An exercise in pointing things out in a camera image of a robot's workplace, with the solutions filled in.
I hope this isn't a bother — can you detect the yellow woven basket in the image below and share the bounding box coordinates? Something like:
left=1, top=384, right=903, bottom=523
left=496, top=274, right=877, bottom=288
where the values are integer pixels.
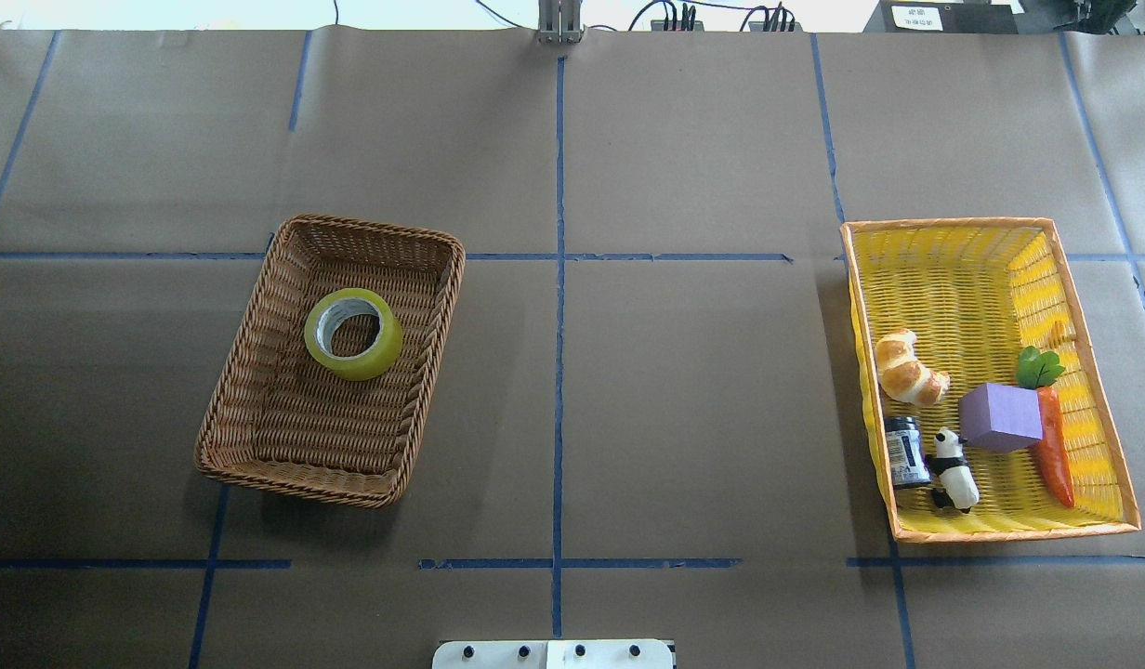
left=840, top=217, right=1142, bottom=544

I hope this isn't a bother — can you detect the black box with label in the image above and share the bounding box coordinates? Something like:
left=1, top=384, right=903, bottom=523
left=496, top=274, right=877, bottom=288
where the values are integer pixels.
left=862, top=1, right=1019, bottom=34

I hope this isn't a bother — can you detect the orange toy carrot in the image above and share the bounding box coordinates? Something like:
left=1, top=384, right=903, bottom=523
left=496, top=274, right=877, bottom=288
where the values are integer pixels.
left=1014, top=346, right=1075, bottom=509

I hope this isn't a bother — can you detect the yellow tape roll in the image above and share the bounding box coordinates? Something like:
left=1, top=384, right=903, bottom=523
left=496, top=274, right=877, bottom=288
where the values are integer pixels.
left=302, top=288, right=405, bottom=381

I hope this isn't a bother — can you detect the toy croissant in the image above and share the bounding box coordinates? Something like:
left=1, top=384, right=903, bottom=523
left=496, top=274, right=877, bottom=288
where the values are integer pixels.
left=874, top=329, right=951, bottom=408

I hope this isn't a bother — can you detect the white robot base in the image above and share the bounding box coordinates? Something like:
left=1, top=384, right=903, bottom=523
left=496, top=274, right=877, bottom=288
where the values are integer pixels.
left=431, top=638, right=678, bottom=668

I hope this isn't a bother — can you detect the small dark can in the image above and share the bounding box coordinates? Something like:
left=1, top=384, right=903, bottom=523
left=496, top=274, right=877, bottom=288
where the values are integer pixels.
left=884, top=415, right=932, bottom=490

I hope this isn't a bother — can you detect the panda figurine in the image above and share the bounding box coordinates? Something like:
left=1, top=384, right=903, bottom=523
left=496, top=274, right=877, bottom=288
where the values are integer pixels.
left=926, top=426, right=980, bottom=514

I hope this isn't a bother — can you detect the purple foam cube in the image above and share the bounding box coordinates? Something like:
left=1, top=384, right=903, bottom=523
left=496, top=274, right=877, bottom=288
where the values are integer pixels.
left=958, top=384, right=1044, bottom=452

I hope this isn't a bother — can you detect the metal camera post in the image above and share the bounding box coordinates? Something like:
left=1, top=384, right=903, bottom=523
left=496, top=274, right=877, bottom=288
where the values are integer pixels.
left=537, top=0, right=585, bottom=46

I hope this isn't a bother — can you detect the brown wicker basket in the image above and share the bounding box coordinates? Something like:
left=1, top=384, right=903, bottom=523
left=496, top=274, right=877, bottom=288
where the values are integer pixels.
left=194, top=215, right=466, bottom=507

